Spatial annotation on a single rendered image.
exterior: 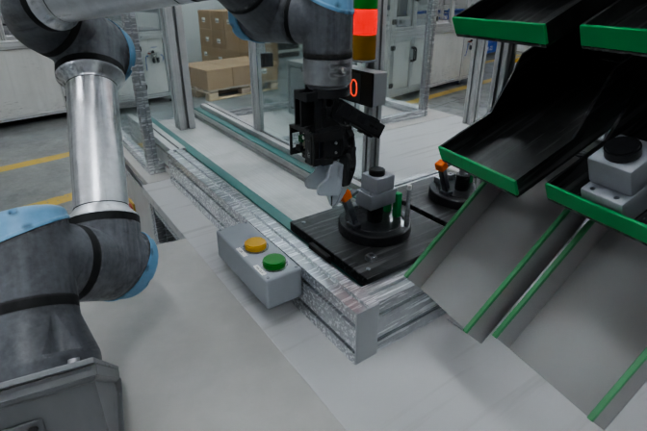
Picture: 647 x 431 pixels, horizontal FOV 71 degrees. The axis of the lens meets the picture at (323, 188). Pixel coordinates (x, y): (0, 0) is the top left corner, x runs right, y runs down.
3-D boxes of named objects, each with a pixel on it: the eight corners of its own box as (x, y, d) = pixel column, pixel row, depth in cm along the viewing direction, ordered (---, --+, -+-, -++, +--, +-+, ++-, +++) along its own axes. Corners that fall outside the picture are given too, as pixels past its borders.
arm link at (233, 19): (219, -36, 66) (285, -37, 62) (258, 7, 77) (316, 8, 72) (206, 14, 66) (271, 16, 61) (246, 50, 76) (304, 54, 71)
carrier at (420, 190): (467, 242, 87) (477, 183, 82) (383, 199, 105) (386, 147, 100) (538, 210, 100) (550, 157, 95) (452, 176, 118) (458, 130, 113)
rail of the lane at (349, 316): (354, 366, 71) (357, 309, 66) (170, 182, 137) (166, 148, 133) (381, 350, 74) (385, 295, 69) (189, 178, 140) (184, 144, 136)
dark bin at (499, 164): (517, 198, 50) (506, 144, 46) (442, 161, 61) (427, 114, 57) (688, 73, 55) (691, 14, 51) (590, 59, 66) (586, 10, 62)
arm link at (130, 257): (36, 312, 67) (25, 8, 82) (116, 306, 81) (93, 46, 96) (97, 293, 63) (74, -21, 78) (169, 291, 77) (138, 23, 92)
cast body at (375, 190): (371, 212, 83) (372, 176, 80) (354, 203, 86) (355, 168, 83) (402, 199, 87) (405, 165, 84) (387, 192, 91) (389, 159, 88)
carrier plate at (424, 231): (366, 289, 74) (367, 278, 73) (290, 230, 92) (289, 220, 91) (462, 244, 86) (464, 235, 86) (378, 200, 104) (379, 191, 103)
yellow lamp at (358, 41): (362, 61, 94) (363, 36, 92) (347, 58, 97) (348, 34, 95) (380, 59, 96) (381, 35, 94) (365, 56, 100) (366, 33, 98)
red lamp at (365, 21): (363, 36, 92) (364, 10, 90) (348, 34, 95) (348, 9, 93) (381, 34, 94) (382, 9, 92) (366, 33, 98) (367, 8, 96)
